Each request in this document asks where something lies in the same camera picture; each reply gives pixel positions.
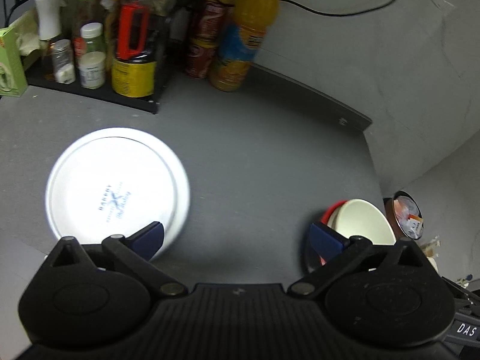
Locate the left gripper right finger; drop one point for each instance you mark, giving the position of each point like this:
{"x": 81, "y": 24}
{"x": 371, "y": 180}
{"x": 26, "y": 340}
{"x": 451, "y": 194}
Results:
{"x": 342, "y": 255}

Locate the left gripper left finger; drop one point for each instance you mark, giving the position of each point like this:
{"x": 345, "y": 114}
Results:
{"x": 131, "y": 255}

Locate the large white bowl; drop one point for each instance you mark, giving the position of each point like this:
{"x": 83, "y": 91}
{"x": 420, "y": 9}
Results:
{"x": 358, "y": 217}

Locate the small white plate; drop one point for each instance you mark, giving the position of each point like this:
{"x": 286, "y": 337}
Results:
{"x": 117, "y": 180}

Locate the red bowl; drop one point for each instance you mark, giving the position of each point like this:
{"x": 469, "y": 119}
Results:
{"x": 330, "y": 213}

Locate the white bowl yellow outside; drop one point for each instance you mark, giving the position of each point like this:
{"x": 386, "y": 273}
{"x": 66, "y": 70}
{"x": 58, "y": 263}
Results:
{"x": 431, "y": 258}

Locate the white lid spice jar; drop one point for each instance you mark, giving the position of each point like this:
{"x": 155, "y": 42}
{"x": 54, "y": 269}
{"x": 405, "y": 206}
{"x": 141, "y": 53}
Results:
{"x": 92, "y": 69}

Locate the green tissue box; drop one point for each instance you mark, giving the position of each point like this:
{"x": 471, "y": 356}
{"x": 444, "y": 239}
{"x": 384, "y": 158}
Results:
{"x": 12, "y": 78}

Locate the clear salt shaker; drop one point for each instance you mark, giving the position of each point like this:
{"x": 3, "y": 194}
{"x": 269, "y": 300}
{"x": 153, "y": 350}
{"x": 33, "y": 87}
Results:
{"x": 63, "y": 64}

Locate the red snack can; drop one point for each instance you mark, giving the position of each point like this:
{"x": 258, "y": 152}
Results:
{"x": 207, "y": 31}

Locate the green spice bottle white cap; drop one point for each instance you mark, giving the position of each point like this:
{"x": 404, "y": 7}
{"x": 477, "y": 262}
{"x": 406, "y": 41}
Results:
{"x": 92, "y": 36}

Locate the orange juice bottle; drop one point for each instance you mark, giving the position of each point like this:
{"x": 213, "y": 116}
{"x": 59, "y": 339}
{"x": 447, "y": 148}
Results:
{"x": 242, "y": 40}

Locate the white top oil bottle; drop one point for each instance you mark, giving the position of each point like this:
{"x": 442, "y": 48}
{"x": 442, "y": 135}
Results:
{"x": 49, "y": 31}

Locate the soy sauce jug red handle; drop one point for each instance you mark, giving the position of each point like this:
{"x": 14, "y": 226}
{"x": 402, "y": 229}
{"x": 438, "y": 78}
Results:
{"x": 133, "y": 68}

